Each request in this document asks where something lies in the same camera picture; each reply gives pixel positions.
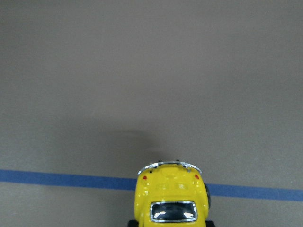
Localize yellow beetle toy car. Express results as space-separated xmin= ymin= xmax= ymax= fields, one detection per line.
xmin=127 ymin=160 xmax=215 ymax=227

